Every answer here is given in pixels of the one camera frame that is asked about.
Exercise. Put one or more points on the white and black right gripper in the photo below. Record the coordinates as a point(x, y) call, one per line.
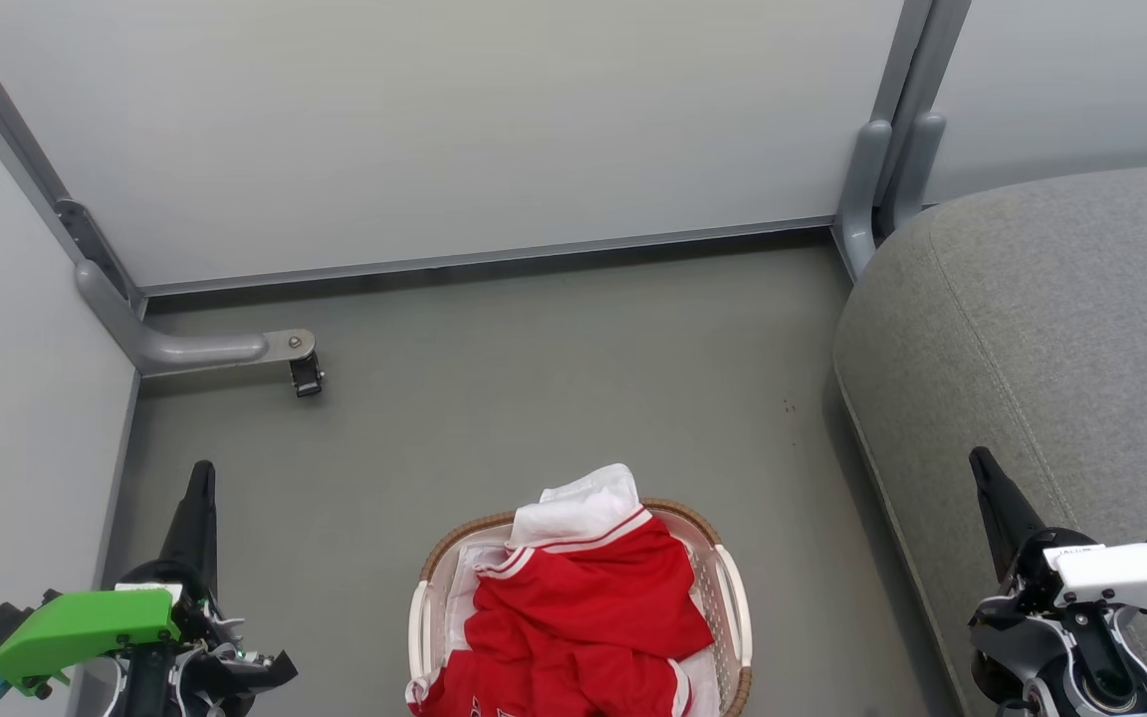
point(1121, 573)

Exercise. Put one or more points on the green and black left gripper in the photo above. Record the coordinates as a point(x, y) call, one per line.
point(86, 627)

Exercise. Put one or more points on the red shorts with pale hem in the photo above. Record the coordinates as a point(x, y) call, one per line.
point(554, 685)

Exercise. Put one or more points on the red jersey with striped trim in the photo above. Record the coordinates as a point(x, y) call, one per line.
point(593, 588)

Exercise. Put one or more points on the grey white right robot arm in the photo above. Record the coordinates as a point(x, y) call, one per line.
point(1081, 667)

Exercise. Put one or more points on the grey fabric sofa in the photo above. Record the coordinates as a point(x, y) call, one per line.
point(1081, 329)

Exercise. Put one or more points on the black caster wheel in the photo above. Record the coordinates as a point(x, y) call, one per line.
point(307, 378)

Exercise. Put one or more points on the white cloth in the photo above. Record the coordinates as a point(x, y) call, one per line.
point(464, 607)

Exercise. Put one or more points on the long grey partition foot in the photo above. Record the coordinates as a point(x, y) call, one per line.
point(195, 349)

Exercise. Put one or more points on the wicker and white laundry basket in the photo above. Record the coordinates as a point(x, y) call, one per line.
point(725, 597)

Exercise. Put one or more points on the short grey partition foot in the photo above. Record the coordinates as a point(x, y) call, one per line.
point(917, 169)
point(862, 199)

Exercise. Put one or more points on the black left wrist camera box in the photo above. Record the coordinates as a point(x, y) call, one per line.
point(1, 622)

